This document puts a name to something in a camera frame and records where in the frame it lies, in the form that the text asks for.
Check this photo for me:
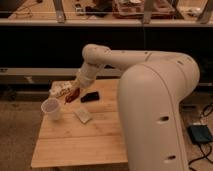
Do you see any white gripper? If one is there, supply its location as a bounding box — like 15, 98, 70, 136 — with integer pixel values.
64, 72, 94, 96

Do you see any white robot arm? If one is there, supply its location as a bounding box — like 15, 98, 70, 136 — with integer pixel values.
65, 44, 200, 171

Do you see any white ceramic cup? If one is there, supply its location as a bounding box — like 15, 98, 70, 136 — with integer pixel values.
41, 98, 61, 121

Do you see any crumpled white cloth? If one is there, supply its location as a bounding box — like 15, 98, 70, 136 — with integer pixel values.
49, 81, 76, 98

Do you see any black rectangular block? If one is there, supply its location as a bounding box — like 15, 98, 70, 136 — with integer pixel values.
80, 92, 100, 103

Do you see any white rectangular sponge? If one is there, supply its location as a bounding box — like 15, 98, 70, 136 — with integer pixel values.
74, 107, 92, 124

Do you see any wooden table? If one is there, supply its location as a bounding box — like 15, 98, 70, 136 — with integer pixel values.
31, 79, 127, 168

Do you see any dark blue power box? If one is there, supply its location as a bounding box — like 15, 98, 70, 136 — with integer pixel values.
187, 125, 213, 144

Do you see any metal frame rail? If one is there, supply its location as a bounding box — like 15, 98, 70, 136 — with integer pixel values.
0, 67, 124, 85

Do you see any black floor cable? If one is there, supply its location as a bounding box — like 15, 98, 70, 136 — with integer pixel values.
188, 103, 213, 168

